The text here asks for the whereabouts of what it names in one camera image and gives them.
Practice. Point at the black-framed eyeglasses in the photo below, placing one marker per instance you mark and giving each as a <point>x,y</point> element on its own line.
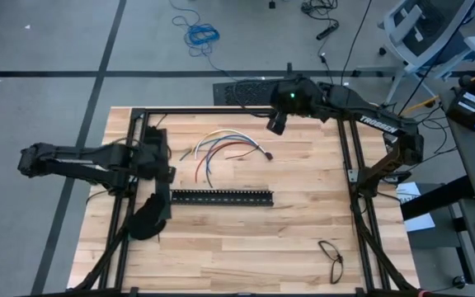
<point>338,259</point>

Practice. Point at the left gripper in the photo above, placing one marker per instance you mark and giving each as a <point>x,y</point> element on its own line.
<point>155,163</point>

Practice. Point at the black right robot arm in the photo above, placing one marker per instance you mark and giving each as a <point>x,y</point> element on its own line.
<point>377,123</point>

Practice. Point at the white paper sheet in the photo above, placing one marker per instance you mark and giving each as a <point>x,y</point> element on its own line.
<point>421,222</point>

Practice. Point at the black perforated computer case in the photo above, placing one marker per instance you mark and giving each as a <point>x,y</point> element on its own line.
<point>254,92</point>

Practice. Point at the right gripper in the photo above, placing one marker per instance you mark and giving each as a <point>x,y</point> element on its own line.
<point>295,97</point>

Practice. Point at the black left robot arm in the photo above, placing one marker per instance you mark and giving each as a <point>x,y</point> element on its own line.
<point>76,158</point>

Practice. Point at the grey mesh office chair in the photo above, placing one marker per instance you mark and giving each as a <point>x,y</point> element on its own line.
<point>410,49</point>

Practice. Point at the black clamp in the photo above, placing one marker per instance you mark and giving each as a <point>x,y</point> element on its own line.
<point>402,178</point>

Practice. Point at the black device blue light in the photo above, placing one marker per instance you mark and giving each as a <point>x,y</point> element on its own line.
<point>464,109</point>

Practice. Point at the black desk crossbar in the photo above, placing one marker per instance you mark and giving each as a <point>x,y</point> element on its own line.
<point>439,198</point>

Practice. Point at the black aluminium table frame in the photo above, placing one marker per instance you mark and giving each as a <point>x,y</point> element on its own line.
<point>124,247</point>

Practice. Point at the grey metal bracket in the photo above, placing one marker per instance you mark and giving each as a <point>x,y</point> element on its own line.
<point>352,176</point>

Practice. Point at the black chair caster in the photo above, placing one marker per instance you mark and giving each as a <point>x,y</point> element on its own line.
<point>459,282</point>

